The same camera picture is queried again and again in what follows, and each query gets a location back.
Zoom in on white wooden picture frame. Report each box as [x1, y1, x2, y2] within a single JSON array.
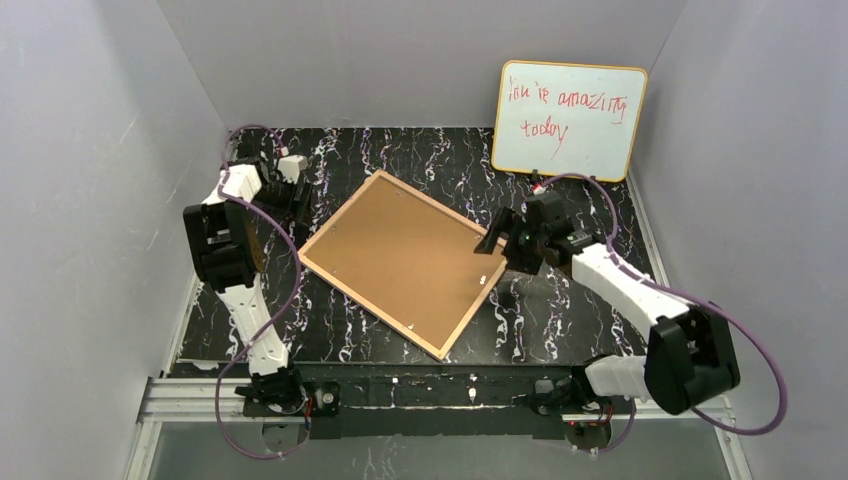
[[297, 169, 509, 362]]

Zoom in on brown cardboard backing board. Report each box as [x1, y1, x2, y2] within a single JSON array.
[[304, 175, 501, 352]]

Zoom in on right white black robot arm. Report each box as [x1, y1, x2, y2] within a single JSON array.
[[474, 192, 741, 414]]

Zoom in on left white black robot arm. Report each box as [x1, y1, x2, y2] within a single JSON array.
[[183, 154, 311, 415]]

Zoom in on yellow rimmed whiteboard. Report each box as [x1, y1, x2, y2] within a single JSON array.
[[491, 60, 649, 182]]

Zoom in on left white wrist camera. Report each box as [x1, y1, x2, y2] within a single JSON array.
[[277, 155, 310, 184]]

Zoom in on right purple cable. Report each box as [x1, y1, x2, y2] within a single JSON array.
[[533, 173, 789, 454]]

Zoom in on aluminium rail base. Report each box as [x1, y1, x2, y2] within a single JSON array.
[[125, 363, 752, 479]]

